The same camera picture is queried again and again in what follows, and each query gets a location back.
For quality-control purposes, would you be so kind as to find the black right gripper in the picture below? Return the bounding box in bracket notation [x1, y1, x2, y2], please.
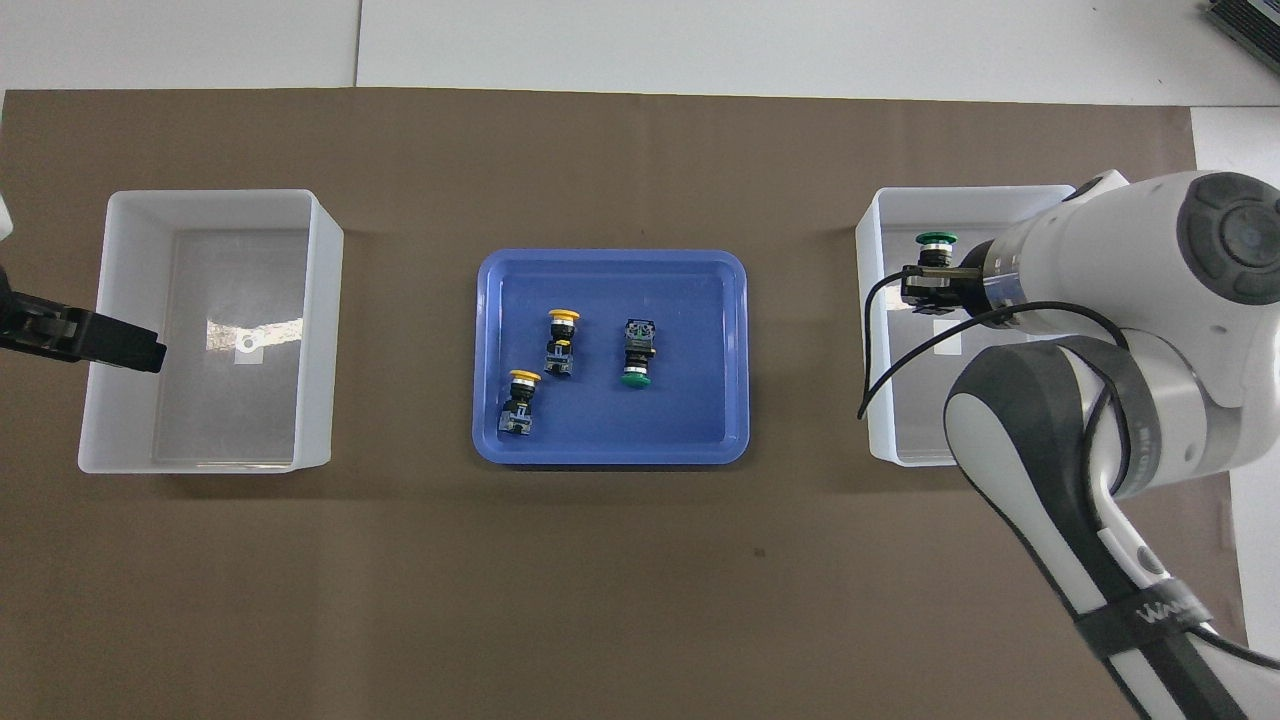
[900, 243, 1001, 318]

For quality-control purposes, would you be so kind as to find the grey ribbed device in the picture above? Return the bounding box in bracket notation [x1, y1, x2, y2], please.
[1200, 0, 1280, 61]

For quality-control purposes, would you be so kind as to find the brown paper table mat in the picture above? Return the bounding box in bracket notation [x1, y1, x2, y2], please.
[0, 88, 1256, 720]

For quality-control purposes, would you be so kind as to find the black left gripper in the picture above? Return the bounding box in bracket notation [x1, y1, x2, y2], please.
[0, 262, 167, 374]

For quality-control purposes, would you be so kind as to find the green push button switch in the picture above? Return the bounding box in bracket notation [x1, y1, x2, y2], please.
[913, 230, 961, 291]
[619, 319, 658, 390]

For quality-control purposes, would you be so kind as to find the yellow push button switch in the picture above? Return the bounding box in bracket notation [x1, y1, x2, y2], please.
[545, 309, 582, 380]
[499, 369, 543, 437]

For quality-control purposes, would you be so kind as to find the blue plastic tray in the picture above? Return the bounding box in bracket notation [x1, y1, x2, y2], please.
[472, 249, 750, 467]

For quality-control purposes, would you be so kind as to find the translucent white plastic box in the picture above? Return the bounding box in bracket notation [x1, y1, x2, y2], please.
[78, 189, 345, 475]
[855, 184, 1081, 468]

